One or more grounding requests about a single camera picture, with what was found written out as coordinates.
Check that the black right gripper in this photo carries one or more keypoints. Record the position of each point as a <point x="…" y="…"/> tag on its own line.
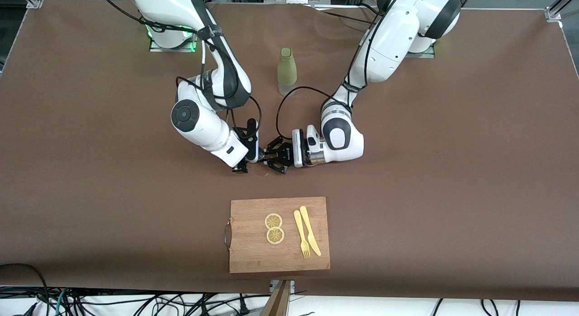
<point x="240" y="168"/>

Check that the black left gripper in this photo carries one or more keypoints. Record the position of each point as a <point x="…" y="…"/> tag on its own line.
<point x="283" y="155"/>

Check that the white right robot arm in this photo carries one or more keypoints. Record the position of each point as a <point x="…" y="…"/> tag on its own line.
<point x="203" y="126"/>

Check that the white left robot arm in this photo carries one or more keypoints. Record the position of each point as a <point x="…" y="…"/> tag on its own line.
<point x="384" y="40"/>

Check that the lemon slice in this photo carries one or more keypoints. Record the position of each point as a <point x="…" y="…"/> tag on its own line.
<point x="273" y="221"/>
<point x="275" y="236"/>

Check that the yellow plastic knife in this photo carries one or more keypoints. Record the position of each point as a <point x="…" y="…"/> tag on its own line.
<point x="310" y="230"/>

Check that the yellow plastic fork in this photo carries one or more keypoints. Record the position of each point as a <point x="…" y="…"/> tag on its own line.
<point x="301" y="234"/>

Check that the green sleeved glass bottle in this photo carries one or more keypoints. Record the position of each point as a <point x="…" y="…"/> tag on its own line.
<point x="287" y="67"/>

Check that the wooden cutting board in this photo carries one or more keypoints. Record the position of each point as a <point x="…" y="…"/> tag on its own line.
<point x="253" y="257"/>

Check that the brown table cover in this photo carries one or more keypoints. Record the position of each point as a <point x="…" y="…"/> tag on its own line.
<point x="452" y="216"/>

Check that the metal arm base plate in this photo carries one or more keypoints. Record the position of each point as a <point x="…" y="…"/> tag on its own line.
<point x="156" y="48"/>
<point x="425" y="55"/>

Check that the wooden camera post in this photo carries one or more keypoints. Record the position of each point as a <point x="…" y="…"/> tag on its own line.
<point x="277" y="302"/>

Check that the metal table corner bracket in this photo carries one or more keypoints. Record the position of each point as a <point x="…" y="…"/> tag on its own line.
<point x="554" y="15"/>
<point x="35" y="2"/>

